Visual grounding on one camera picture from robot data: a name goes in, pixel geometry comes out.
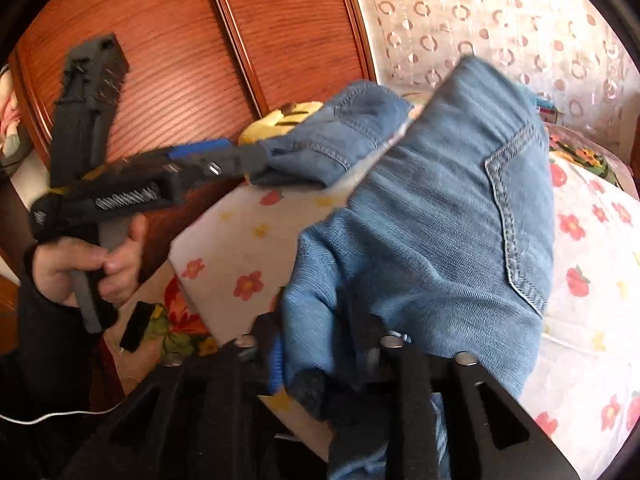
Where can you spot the white floral bed sheet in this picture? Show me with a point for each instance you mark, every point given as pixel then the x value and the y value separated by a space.
pixel 590 260

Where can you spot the floral plush blanket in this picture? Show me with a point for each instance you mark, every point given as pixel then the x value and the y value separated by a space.
pixel 175 320

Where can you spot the sheer curtain with circles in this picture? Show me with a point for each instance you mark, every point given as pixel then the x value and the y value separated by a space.
pixel 500 10

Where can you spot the yellow plush toy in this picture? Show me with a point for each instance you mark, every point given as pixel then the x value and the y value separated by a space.
pixel 270 125

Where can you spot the blue crumpled bag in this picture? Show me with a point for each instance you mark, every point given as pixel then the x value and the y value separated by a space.
pixel 542 102

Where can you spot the pink soft toy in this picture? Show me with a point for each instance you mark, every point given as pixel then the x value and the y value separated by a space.
pixel 12 120

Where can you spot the ribbed wooden wardrobe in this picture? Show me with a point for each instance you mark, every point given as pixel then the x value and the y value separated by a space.
pixel 175 35

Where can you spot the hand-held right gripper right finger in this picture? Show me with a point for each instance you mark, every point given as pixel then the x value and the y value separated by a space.
pixel 410 385

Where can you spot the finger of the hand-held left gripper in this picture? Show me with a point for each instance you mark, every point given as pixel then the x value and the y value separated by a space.
pixel 200 149
pixel 220 166

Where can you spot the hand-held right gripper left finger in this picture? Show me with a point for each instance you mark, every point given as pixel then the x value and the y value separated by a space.
pixel 274 365

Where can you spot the cardboard box with red print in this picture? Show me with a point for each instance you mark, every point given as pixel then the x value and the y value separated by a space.
pixel 550 116

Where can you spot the blue denim pants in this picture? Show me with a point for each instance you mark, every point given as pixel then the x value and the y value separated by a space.
pixel 425 210

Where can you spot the person's left forearm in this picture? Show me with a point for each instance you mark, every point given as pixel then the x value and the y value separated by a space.
pixel 45 350

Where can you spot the person's left hand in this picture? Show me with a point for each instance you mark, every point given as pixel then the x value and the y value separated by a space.
pixel 60 260

